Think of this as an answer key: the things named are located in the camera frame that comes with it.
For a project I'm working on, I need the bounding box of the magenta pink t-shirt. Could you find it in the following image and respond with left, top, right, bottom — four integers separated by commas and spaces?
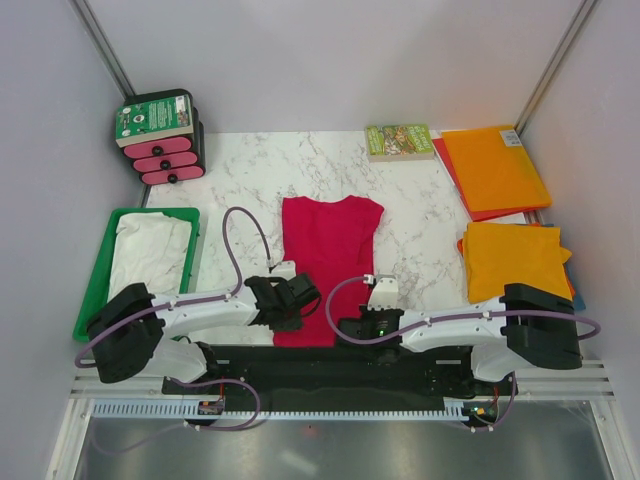
273, 196, 384, 348

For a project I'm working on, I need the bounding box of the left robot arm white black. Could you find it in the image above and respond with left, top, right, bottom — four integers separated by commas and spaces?
86, 273, 321, 393

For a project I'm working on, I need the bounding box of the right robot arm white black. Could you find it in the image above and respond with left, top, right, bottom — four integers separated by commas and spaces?
325, 275, 588, 394

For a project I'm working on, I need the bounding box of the yellow folded t-shirt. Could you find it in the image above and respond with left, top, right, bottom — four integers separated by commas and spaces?
457, 222, 572, 303

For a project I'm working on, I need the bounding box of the white crumpled t-shirt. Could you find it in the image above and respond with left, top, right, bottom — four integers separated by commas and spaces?
107, 212, 192, 301

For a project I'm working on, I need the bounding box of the green illustrated paperback book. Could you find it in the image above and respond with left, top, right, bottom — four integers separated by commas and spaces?
365, 124, 436, 162

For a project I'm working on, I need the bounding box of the black pink drawer unit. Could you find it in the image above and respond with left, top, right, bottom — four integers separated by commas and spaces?
117, 88, 206, 186

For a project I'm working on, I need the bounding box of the green plastic tray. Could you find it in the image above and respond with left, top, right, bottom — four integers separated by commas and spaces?
73, 207, 200, 343

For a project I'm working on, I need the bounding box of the orange plastic folder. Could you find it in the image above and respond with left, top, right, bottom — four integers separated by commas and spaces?
441, 125, 552, 221

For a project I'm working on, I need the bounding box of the orange folded t-shirt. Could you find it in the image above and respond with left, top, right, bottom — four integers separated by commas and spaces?
563, 264, 576, 299

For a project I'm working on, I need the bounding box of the blue folded t-shirt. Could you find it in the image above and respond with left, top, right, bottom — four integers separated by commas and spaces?
571, 286, 586, 312

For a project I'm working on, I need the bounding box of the green book on drawers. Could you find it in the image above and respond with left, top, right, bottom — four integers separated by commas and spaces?
115, 94, 194, 148

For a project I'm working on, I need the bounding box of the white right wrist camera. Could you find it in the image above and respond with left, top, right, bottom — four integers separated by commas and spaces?
363, 274, 399, 311

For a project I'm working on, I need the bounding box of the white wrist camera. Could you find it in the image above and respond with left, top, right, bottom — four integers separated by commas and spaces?
363, 274, 399, 311
269, 261, 296, 279

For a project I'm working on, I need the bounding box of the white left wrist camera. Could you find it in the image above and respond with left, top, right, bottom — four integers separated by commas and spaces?
269, 261, 296, 279

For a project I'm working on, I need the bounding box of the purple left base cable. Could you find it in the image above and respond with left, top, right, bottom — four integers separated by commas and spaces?
169, 377, 262, 434

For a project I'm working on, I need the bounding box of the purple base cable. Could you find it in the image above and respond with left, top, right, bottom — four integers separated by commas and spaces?
169, 377, 262, 434
462, 372, 519, 434

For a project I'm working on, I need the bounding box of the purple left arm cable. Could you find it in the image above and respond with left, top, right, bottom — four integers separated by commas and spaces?
74, 205, 275, 369

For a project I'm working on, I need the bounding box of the white slotted cable duct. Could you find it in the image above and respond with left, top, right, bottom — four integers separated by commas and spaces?
91, 399, 471, 422

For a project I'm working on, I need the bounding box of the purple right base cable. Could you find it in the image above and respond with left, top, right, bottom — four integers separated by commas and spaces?
462, 372, 519, 434

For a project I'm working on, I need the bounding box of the left aluminium corner post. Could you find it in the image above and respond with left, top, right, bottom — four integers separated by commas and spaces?
69, 0, 136, 98

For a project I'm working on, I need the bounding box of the aluminium corner post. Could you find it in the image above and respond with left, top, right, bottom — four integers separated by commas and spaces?
514, 0, 601, 136
69, 0, 136, 98

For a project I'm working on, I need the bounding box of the right aluminium corner post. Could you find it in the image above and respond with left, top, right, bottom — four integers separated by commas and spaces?
514, 0, 601, 136

